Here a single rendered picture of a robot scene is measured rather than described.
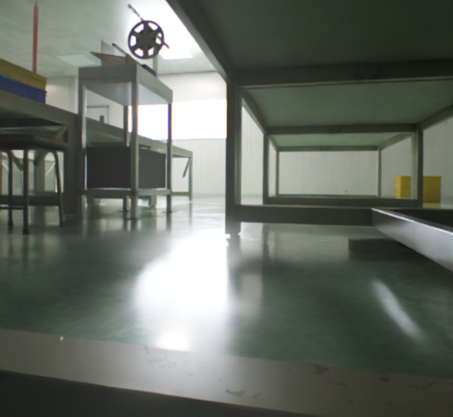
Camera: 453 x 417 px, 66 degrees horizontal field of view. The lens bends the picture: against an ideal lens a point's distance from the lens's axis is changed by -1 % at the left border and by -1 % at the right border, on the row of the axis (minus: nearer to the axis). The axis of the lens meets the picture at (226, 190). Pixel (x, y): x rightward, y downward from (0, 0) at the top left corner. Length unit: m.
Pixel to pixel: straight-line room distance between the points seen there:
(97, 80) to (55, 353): 2.61
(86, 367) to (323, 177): 7.46
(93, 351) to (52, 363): 0.02
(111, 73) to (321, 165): 5.61
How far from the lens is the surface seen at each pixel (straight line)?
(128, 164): 2.60
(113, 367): 0.18
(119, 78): 2.68
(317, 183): 7.58
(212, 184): 7.82
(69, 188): 2.71
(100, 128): 3.07
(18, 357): 0.20
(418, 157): 2.98
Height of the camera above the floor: 0.23
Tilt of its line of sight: 1 degrees down
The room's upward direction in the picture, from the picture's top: 1 degrees clockwise
